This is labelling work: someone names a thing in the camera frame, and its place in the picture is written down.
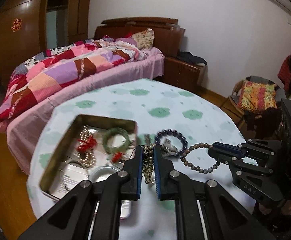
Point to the red cloth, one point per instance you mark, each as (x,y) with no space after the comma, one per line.
(284,70)

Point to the floral pillow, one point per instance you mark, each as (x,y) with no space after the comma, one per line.
(144,38)

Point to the white green cloud tablecloth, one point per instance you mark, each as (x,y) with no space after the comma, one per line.
(135,102)

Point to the green jade bangle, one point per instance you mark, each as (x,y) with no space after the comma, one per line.
(106,142)

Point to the red tassel bead charm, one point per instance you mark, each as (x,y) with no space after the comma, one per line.
(118,157)

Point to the patchwork quilt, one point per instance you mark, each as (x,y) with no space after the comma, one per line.
(60,67)

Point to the colourful patterned cushion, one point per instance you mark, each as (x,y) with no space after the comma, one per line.
(256,96)

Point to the brown wooden wardrobe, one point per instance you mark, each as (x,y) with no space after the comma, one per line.
(23,12)

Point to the brown wooden nightstand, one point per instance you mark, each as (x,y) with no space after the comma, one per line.
(183,73)

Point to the bed with pink sheet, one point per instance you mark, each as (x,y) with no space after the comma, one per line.
(85,85)

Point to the silver wristwatch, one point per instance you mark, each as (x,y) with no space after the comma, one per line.
(169,147)

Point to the white paper booklet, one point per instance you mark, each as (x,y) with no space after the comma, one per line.
(71,182)

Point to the dark folded clothes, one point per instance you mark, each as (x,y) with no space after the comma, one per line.
(190,58)

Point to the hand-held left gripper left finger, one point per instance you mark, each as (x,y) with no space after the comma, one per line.
(139,172)

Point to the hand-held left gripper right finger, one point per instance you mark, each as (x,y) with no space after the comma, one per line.
(158,172)

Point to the grey garment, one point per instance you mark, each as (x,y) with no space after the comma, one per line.
(260,78)

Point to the brown wooden headboard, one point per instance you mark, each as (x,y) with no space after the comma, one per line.
(168,35)

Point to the red paper decoration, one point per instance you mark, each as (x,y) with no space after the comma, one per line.
(15,25)

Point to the rectangular tin box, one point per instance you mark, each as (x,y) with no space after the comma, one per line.
(103,120)

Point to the wicker chair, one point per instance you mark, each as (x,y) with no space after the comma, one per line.
(229,102)

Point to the red knot ornament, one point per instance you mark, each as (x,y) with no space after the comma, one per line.
(84,145)

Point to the dark brown garment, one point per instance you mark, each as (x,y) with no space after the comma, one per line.
(265,121)

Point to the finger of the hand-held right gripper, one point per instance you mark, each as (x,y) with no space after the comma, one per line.
(235,163)
(225,148)

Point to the thin silver bangle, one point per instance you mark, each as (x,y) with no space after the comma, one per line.
(71,161)

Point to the white jade bangle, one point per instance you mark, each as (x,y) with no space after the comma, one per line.
(103,171)

